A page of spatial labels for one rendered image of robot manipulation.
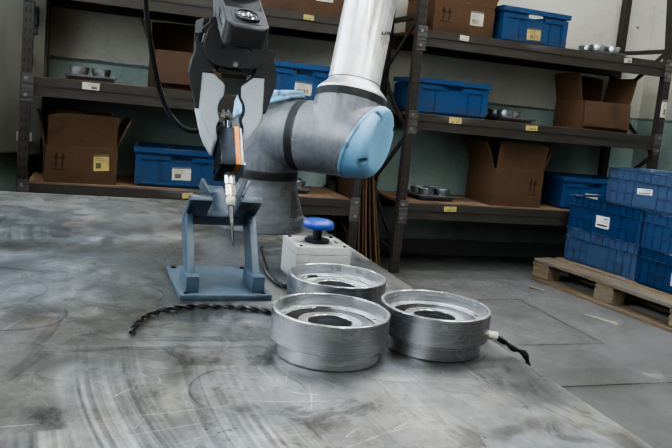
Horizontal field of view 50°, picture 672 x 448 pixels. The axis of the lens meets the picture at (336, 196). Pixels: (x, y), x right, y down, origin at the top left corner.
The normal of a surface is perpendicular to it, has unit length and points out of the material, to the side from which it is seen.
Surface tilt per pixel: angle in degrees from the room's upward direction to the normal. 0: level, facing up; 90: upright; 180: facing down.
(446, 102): 90
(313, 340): 90
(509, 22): 90
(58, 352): 0
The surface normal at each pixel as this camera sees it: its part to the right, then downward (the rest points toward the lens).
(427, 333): -0.24, 0.11
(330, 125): -0.33, -0.19
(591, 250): -0.89, -0.04
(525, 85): 0.31, 0.15
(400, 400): 0.10, -0.99
